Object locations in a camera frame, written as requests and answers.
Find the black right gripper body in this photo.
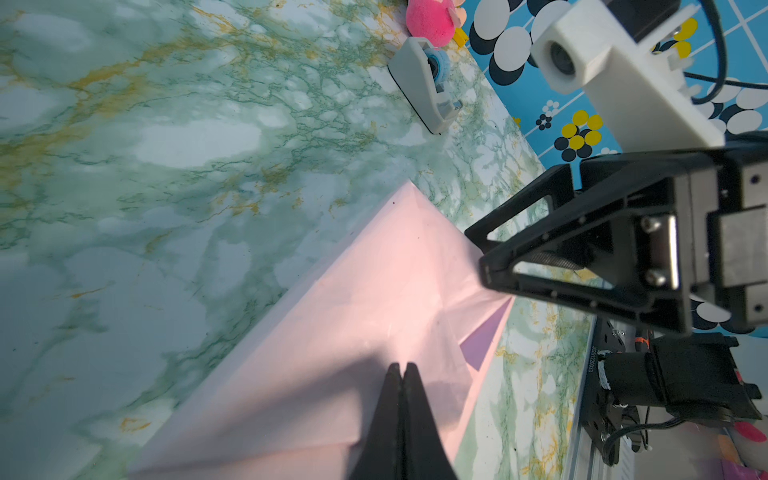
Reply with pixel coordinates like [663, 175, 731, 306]
[578, 140, 767, 335]

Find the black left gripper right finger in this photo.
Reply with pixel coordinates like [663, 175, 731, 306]
[403, 363, 457, 480]

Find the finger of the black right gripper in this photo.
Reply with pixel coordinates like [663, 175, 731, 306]
[478, 199, 690, 333]
[464, 165, 575, 252]

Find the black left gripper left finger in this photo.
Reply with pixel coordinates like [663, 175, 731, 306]
[349, 363, 402, 480]

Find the purple wrapping paper sheet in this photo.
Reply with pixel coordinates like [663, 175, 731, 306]
[128, 183, 514, 479]

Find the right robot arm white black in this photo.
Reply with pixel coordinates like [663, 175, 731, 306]
[466, 132, 767, 423]

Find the pink plush pig toy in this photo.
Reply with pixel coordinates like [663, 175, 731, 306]
[405, 0, 467, 47]

